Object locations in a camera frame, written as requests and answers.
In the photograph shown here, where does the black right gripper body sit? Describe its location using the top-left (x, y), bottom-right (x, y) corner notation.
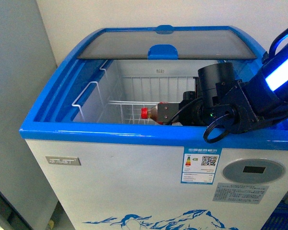
top-left (174, 62), bottom-right (257, 134)

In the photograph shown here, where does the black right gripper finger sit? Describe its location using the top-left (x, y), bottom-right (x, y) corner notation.
top-left (157, 103), bottom-right (179, 124)

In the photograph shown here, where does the red iced tea bottle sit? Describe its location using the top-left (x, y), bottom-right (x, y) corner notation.
top-left (141, 102), bottom-right (170, 125)

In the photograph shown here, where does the glass sliding freezer lid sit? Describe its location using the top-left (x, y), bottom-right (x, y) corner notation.
top-left (78, 26), bottom-right (256, 60)

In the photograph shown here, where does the energy rating label sticker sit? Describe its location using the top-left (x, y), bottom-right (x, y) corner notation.
top-left (180, 147), bottom-right (222, 185)

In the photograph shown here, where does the white chest freezer with penguin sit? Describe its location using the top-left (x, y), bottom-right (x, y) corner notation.
top-left (20, 25), bottom-right (288, 230)

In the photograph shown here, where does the round grey control panel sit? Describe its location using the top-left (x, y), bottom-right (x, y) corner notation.
top-left (223, 159), bottom-right (286, 184)

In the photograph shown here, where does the grey specification sticker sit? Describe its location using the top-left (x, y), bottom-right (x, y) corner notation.
top-left (213, 183), bottom-right (269, 204)

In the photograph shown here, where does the silver brand nameplate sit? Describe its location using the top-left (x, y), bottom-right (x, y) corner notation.
top-left (46, 156), bottom-right (81, 166)

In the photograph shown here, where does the blue plastic basket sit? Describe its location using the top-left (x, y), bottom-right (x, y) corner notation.
top-left (262, 203), bottom-right (288, 230)

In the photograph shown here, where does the white wire freezer basket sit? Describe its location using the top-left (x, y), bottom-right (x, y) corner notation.
top-left (72, 60), bottom-right (199, 125)

